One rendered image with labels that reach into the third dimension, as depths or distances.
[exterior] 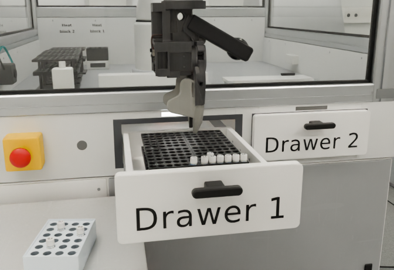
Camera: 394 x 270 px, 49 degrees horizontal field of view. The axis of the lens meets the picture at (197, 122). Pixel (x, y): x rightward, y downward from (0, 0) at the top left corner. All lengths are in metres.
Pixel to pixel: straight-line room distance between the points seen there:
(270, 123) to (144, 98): 0.29
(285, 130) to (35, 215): 0.57
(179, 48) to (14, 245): 0.45
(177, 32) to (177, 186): 0.24
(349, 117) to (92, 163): 0.60
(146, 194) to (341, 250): 0.72
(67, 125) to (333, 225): 0.70
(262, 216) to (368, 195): 0.55
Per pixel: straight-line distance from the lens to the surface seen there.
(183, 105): 0.70
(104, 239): 0.82
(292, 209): 0.72
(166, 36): 0.69
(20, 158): 0.93
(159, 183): 0.65
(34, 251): 0.75
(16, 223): 0.93
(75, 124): 0.97
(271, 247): 1.16
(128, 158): 0.82
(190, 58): 0.69
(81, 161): 0.99
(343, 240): 1.24
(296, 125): 1.04
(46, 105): 0.97
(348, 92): 1.10
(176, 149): 0.85
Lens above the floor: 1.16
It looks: 14 degrees down
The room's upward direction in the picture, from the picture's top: straight up
